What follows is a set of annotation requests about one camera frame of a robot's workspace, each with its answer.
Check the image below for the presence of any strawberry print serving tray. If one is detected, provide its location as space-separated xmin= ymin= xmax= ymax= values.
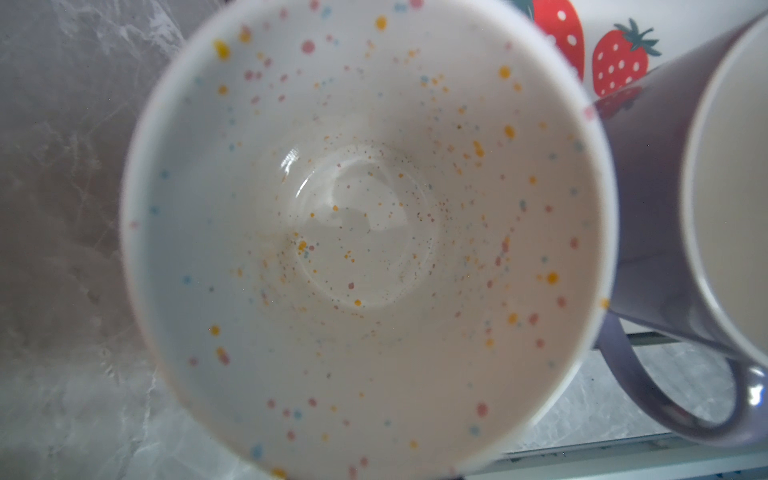
xmin=513 ymin=0 xmax=767 ymax=99

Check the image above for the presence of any white mug purple handle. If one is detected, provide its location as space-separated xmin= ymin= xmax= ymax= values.
xmin=596 ymin=15 xmax=767 ymax=447

